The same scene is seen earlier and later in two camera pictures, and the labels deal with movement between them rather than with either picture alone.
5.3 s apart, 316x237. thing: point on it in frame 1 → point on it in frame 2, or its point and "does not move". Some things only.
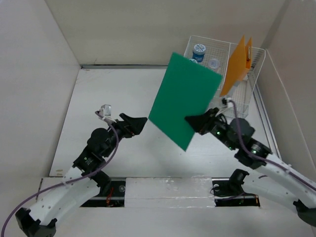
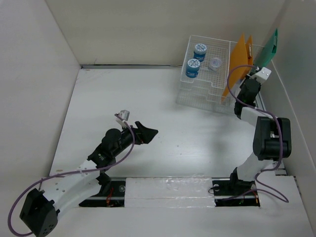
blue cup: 199,52 does not move
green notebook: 186,88 → 268,52
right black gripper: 201,123 → 247,77
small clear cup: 214,63 does not move
